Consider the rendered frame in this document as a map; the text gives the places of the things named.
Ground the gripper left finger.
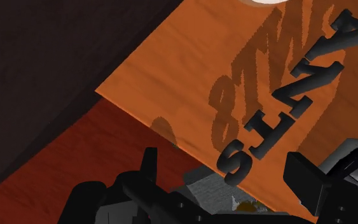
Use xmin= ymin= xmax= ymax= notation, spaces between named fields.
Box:
xmin=57 ymin=146 xmax=217 ymax=224

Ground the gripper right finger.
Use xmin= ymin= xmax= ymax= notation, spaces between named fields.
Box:
xmin=283 ymin=147 xmax=358 ymax=224

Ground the grey textured block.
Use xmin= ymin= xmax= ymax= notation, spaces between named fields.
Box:
xmin=182 ymin=165 xmax=261 ymax=216

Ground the black letter decoration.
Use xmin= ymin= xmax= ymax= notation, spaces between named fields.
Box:
xmin=216 ymin=8 xmax=358 ymax=187

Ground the orange wooden table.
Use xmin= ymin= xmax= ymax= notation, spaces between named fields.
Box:
xmin=94 ymin=0 xmax=358 ymax=224

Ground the white round dish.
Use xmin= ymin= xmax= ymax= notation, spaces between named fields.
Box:
xmin=238 ymin=0 xmax=292 ymax=6

